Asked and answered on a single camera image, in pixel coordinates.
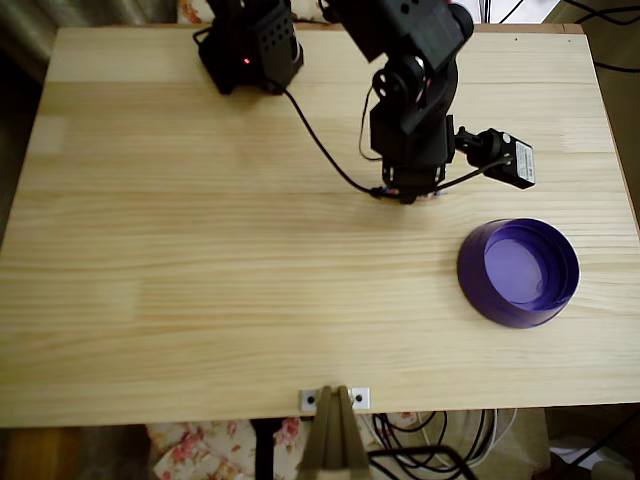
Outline purple bowl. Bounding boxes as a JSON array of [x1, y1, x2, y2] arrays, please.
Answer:
[[456, 217, 581, 330]]

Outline black table leg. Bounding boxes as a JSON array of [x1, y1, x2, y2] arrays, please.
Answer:
[[249, 418, 289, 480]]

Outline white paper sheets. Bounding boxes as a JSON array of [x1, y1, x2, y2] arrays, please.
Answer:
[[549, 439, 640, 480]]

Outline thick black cable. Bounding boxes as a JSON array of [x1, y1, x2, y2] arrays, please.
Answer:
[[277, 84, 401, 197]]

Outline black webcam cable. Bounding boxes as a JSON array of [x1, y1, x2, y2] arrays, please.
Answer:
[[434, 158, 511, 194]]

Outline silver metal bracket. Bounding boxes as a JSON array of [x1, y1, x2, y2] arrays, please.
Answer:
[[298, 386, 372, 412]]

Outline black floor cable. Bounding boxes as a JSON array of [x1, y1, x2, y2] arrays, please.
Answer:
[[372, 410, 451, 471]]

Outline white floor cable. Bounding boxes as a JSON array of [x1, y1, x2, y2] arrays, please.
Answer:
[[439, 408, 519, 466]]

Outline beige stand post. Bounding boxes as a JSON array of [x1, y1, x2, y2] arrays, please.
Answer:
[[298, 384, 371, 474]]

